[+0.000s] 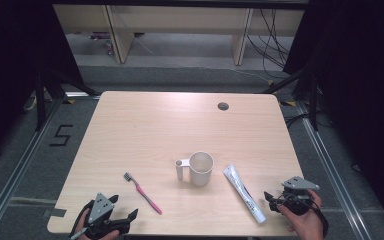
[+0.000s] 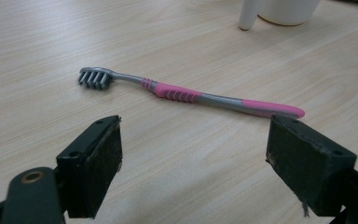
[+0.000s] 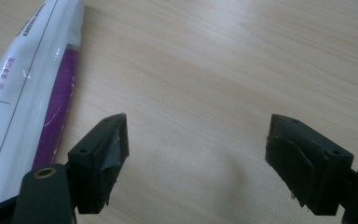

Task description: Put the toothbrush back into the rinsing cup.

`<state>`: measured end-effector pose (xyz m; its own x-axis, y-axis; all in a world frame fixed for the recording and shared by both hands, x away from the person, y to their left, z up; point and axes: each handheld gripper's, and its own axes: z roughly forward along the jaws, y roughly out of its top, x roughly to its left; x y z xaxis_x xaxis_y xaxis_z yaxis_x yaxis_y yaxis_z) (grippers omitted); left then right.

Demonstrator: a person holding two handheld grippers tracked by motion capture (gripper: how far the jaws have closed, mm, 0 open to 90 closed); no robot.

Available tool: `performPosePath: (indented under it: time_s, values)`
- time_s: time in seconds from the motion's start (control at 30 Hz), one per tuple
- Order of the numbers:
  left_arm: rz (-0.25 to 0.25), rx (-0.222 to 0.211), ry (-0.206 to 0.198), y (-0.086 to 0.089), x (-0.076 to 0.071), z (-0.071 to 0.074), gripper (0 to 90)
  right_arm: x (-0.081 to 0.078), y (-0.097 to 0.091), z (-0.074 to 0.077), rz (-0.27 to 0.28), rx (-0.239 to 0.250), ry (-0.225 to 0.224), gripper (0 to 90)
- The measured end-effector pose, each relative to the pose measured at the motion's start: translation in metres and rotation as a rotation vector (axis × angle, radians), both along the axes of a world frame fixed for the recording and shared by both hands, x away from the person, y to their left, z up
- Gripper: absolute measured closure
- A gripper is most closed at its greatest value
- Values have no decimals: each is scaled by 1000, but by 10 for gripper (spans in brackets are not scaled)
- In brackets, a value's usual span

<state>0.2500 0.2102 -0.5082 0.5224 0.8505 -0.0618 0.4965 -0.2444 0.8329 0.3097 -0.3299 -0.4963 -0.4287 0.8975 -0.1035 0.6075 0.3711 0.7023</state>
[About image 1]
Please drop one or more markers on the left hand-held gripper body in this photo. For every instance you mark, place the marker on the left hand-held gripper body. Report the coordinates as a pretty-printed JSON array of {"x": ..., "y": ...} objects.
[{"x": 100, "y": 208}]

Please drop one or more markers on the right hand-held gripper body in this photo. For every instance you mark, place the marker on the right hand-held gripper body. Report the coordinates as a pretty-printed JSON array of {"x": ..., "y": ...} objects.
[{"x": 296, "y": 196}]

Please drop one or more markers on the pink toothbrush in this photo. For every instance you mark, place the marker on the pink toothbrush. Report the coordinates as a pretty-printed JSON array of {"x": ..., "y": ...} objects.
[{"x": 143, "y": 195}]

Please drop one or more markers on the white toothpaste tube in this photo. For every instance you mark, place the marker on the white toothpaste tube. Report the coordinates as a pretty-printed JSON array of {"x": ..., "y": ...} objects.
[{"x": 243, "y": 191}]

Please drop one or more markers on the white cup with side holder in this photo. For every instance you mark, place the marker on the white cup with side holder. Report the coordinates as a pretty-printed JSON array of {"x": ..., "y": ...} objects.
[{"x": 201, "y": 173}]

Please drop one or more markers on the person's left hand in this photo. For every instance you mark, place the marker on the person's left hand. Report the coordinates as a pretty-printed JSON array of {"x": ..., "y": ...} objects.
[{"x": 82, "y": 222}]

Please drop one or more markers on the person's right hand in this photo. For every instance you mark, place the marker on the person's right hand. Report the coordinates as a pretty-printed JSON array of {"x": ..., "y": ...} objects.
[{"x": 305, "y": 223}]

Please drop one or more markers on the grey tape strip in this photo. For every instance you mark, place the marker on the grey tape strip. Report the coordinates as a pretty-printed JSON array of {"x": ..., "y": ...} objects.
[{"x": 56, "y": 212}]

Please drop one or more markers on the yellow floor tape piece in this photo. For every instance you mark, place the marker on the yellow floor tape piece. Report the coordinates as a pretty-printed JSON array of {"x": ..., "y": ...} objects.
[
  {"x": 288, "y": 103},
  {"x": 69, "y": 101}
]

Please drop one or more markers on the black metal stand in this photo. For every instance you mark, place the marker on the black metal stand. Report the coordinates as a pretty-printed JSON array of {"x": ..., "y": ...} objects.
[
  {"x": 313, "y": 103},
  {"x": 40, "y": 100}
]

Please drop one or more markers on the dark curtain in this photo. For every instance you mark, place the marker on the dark curtain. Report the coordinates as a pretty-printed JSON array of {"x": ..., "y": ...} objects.
[
  {"x": 363, "y": 83},
  {"x": 10, "y": 66}
]

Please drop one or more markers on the small clutter under desk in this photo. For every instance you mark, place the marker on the small clutter under desk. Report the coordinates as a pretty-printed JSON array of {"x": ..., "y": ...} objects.
[{"x": 101, "y": 38}]

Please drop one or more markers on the light wooden desk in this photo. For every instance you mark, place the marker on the light wooden desk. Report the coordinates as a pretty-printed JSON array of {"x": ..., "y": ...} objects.
[{"x": 180, "y": 20}]

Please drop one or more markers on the aluminium floor rail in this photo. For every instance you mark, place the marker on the aluminium floor rail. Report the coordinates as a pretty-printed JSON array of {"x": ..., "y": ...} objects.
[
  {"x": 333, "y": 176},
  {"x": 16, "y": 173}
]

